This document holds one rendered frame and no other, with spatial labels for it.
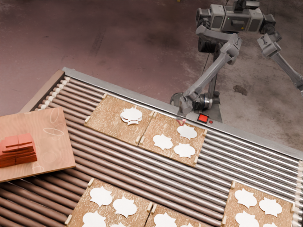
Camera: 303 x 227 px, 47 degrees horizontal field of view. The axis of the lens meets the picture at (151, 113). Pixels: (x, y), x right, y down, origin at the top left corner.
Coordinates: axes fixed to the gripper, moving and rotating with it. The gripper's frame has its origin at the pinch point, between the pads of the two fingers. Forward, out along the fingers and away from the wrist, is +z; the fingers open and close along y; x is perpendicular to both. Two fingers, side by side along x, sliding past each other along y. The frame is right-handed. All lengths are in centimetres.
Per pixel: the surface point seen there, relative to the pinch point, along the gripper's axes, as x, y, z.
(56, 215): 52, -90, 8
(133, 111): 37.5, 0.8, 1.2
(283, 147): -71, 19, 27
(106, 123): 53, -15, 2
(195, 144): -10.6, -6.7, 14.3
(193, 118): -3.3, 18.8, 13.6
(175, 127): 6.5, 2.7, 10.5
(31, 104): 107, -22, -9
